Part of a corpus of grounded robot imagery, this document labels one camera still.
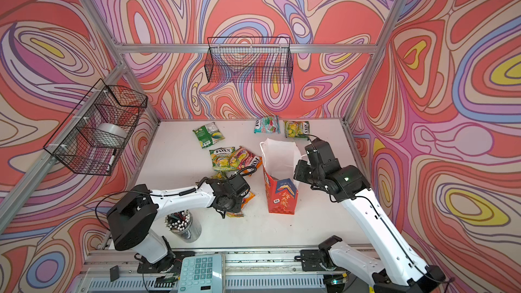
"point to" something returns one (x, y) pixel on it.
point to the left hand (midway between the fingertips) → (240, 206)
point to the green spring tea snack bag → (221, 159)
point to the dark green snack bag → (208, 134)
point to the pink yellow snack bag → (246, 198)
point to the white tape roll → (112, 129)
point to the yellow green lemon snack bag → (296, 129)
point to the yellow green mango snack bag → (220, 175)
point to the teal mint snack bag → (267, 125)
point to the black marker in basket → (110, 162)
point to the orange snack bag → (242, 159)
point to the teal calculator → (202, 274)
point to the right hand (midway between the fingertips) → (299, 175)
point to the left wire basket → (90, 138)
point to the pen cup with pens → (182, 224)
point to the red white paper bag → (279, 157)
